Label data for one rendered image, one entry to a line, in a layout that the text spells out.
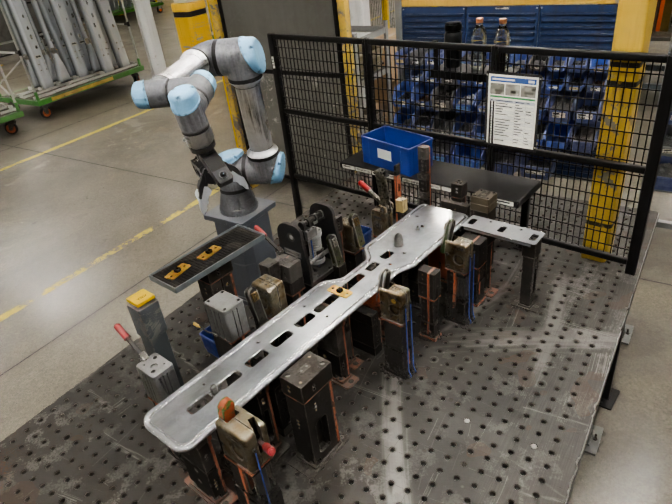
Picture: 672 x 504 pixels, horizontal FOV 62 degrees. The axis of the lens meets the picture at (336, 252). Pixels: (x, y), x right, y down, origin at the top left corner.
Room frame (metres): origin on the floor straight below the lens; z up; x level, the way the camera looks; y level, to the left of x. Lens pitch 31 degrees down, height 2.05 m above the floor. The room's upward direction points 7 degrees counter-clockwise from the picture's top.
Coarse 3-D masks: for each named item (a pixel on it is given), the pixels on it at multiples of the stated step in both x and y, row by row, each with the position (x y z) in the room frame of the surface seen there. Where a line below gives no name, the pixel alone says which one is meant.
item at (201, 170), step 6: (210, 144) 1.43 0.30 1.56; (192, 150) 1.42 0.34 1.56; (198, 150) 1.41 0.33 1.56; (204, 150) 1.41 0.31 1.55; (210, 150) 1.42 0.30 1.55; (198, 156) 1.47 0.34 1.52; (192, 162) 1.47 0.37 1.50; (198, 162) 1.47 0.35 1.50; (198, 168) 1.44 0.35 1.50; (204, 168) 1.43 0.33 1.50; (198, 174) 1.47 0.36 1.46; (204, 174) 1.42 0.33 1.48; (210, 180) 1.43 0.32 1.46
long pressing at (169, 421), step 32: (416, 224) 1.86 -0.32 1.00; (416, 256) 1.64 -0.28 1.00; (320, 288) 1.51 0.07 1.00; (352, 288) 1.49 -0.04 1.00; (288, 320) 1.36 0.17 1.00; (320, 320) 1.34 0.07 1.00; (256, 352) 1.23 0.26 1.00; (288, 352) 1.22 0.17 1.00; (192, 384) 1.13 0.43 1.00; (256, 384) 1.10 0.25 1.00; (160, 416) 1.03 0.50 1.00; (192, 416) 1.02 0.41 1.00; (192, 448) 0.92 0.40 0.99
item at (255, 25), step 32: (224, 0) 4.65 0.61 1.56; (256, 0) 4.44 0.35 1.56; (288, 0) 4.26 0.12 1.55; (320, 0) 4.09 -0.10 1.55; (224, 32) 4.67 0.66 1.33; (256, 32) 4.48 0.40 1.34; (288, 32) 4.28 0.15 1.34; (320, 32) 4.11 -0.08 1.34; (288, 64) 4.32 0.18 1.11; (320, 64) 4.14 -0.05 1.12; (352, 64) 3.98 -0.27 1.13; (320, 96) 4.17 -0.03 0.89
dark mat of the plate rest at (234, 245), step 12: (240, 228) 1.70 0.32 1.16; (216, 240) 1.64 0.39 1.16; (228, 240) 1.63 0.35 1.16; (240, 240) 1.62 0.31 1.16; (252, 240) 1.61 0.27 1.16; (192, 252) 1.57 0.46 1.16; (216, 252) 1.56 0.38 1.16; (228, 252) 1.55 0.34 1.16; (192, 264) 1.50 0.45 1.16; (204, 264) 1.49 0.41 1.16; (156, 276) 1.45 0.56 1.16; (180, 276) 1.44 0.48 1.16; (192, 276) 1.43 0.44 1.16
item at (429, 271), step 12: (420, 276) 1.56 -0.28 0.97; (432, 276) 1.53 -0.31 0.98; (420, 288) 1.56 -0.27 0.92; (432, 288) 1.53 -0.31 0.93; (432, 300) 1.53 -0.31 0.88; (432, 312) 1.53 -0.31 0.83; (420, 324) 1.56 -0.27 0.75; (432, 324) 1.54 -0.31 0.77; (420, 336) 1.56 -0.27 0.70; (432, 336) 1.53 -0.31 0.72
